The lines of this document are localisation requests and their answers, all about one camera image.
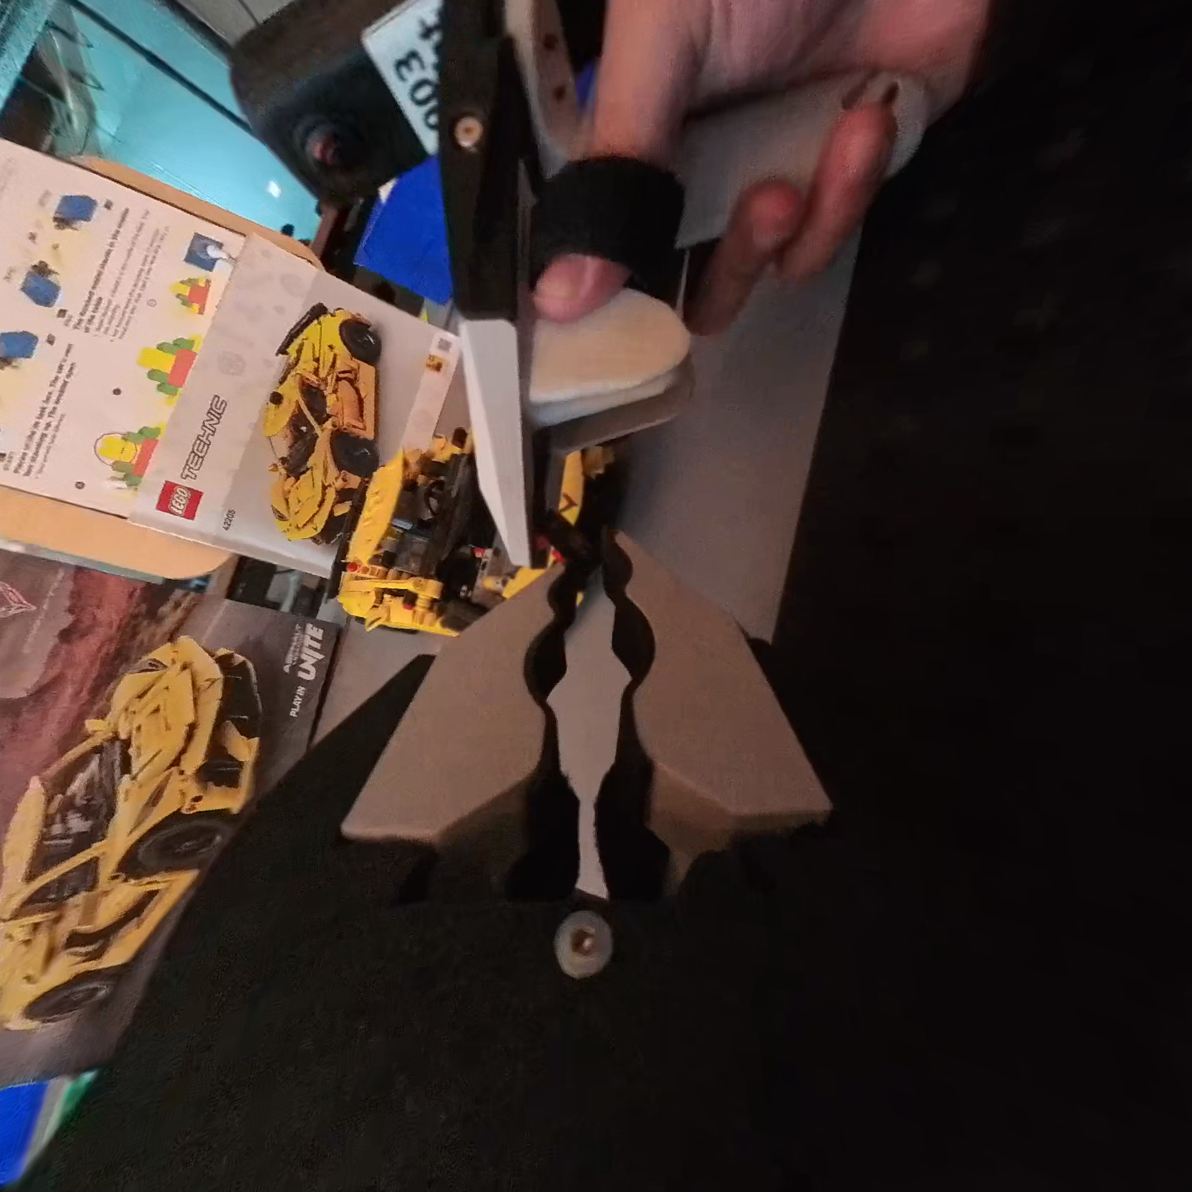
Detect printed task instruction sheet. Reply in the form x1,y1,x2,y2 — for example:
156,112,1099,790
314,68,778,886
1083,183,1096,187
0,140,248,518

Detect blue plastic storage bin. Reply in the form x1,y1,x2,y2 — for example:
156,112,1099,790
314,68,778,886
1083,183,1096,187
354,153,458,305

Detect white car instruction manual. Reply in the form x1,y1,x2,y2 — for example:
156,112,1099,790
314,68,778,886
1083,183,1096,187
130,233,462,579

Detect person's right hand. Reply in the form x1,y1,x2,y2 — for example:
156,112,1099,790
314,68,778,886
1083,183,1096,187
591,0,991,336

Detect wooden display board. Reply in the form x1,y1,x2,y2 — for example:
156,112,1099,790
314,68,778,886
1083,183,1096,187
0,153,323,584

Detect yellow toy brick car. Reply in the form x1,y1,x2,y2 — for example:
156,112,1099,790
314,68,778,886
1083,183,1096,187
335,429,616,640

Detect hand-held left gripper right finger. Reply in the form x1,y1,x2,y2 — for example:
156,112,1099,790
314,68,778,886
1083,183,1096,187
593,531,833,901

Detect toy car packaging box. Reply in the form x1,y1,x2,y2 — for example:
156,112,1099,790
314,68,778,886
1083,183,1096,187
0,549,341,1087

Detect black perforated mat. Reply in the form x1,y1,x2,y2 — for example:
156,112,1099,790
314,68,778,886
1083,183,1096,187
772,0,1192,1192

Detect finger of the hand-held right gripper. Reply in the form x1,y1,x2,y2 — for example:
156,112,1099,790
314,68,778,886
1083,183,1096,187
456,320,539,570
537,377,696,456

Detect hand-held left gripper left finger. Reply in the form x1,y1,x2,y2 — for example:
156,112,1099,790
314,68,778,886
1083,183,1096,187
340,568,583,901

